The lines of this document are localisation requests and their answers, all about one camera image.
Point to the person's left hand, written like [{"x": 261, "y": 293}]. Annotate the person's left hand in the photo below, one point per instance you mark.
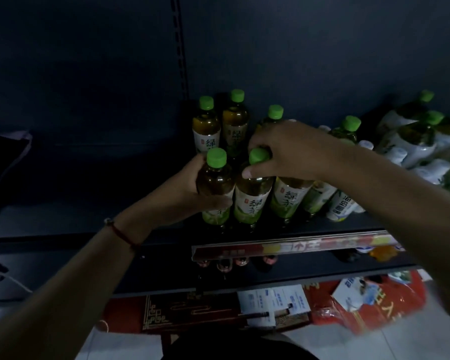
[{"x": 172, "y": 198}]

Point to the person's right hand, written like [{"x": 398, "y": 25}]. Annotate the person's right hand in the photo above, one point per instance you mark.
[{"x": 300, "y": 153}]

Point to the person's right thumb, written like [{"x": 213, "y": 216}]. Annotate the person's right thumb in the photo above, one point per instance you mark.
[{"x": 255, "y": 166}]

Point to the person's left thumb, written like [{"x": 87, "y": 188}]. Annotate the person's left thumb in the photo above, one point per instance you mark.
[{"x": 217, "y": 205}]

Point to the green cap tea bottle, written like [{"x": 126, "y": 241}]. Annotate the green cap tea bottle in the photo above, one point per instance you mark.
[
  {"x": 253, "y": 198},
  {"x": 216, "y": 179}
]

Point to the person's right forearm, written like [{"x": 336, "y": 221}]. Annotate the person's right forearm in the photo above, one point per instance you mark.
[{"x": 405, "y": 206}]

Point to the person's left forearm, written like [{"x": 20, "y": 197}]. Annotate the person's left forearm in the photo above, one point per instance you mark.
[{"x": 60, "y": 296}]

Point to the group of green tea bottles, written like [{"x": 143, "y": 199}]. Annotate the group of green tea bottles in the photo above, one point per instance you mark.
[{"x": 234, "y": 123}]

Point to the row of dark cap bottles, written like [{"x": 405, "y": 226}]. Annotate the row of dark cap bottles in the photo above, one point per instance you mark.
[{"x": 232, "y": 264}]

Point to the red shelf price strip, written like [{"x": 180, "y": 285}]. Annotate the red shelf price strip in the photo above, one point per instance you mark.
[{"x": 292, "y": 245}]

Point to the red box gold pattern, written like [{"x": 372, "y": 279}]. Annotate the red box gold pattern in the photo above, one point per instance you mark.
[{"x": 195, "y": 313}]

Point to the white blue leaflet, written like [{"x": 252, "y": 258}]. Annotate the white blue leaflet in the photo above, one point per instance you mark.
[{"x": 273, "y": 301}]

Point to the slotted metal shelf upright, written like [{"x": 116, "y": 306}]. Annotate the slotted metal shelf upright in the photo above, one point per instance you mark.
[{"x": 180, "y": 48}]

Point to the dark metal shelf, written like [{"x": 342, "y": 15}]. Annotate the dark metal shelf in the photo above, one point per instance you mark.
[{"x": 67, "y": 224}]

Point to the orange drink bottle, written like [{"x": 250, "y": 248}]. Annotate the orange drink bottle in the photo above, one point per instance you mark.
[{"x": 384, "y": 253}]

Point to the pile of white sleeve bottles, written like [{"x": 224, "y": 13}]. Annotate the pile of white sleeve bottles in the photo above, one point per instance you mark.
[{"x": 412, "y": 142}]

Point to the white blue packet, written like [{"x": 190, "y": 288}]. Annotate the white blue packet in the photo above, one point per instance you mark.
[{"x": 354, "y": 294}]

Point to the white bag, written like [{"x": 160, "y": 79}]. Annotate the white bag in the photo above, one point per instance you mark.
[{"x": 123, "y": 346}]

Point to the red bag gold print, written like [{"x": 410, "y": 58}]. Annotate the red bag gold print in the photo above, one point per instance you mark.
[{"x": 393, "y": 303}]

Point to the dark folded object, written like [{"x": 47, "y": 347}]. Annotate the dark folded object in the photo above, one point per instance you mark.
[{"x": 5, "y": 161}]

